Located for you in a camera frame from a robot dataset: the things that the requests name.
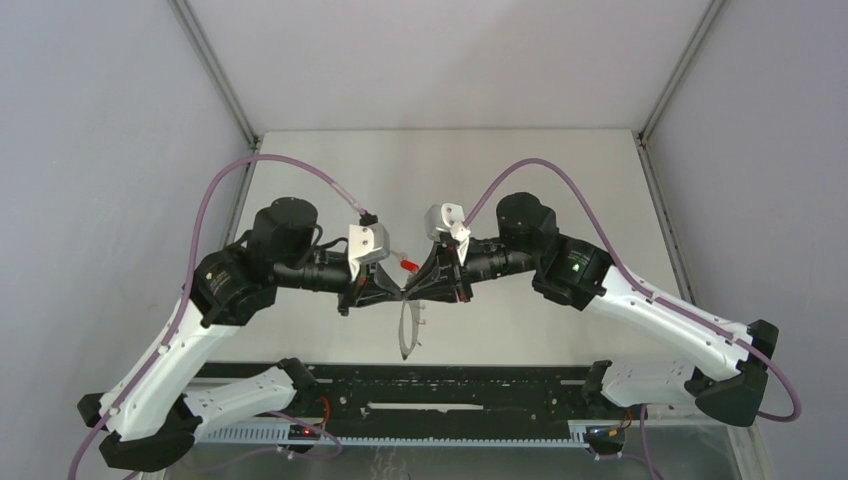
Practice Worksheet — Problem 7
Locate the left aluminium frame post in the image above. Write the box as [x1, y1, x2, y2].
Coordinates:
[167, 0, 260, 150]

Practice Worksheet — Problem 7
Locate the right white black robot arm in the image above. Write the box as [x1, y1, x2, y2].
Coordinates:
[403, 192, 779, 427]

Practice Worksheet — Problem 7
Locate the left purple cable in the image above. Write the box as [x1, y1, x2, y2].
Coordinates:
[66, 153, 372, 480]

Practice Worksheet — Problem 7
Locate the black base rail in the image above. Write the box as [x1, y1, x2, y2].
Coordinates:
[198, 361, 649, 441]

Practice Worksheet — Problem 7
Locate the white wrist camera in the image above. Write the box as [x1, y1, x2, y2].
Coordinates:
[347, 223, 391, 280]
[425, 203, 471, 242]

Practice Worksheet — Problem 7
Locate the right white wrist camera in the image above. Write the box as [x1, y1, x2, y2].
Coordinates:
[425, 203, 471, 242]

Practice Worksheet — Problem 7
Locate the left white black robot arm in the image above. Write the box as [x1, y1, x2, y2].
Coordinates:
[78, 197, 400, 472]

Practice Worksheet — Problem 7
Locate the aluminium frame post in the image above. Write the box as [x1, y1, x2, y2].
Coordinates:
[167, 0, 260, 150]
[637, 0, 728, 144]

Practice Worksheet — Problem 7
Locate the metal disc keyring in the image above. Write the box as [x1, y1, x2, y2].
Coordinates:
[397, 300, 426, 361]

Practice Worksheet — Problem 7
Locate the white slotted cable duct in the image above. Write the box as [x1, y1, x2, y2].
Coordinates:
[199, 422, 588, 448]

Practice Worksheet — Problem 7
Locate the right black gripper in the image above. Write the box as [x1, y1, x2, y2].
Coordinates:
[403, 239, 537, 307]

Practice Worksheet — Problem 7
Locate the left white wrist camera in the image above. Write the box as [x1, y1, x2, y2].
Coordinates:
[347, 223, 391, 280]

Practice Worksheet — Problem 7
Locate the right aluminium frame post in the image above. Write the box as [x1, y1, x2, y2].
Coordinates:
[637, 0, 728, 144]

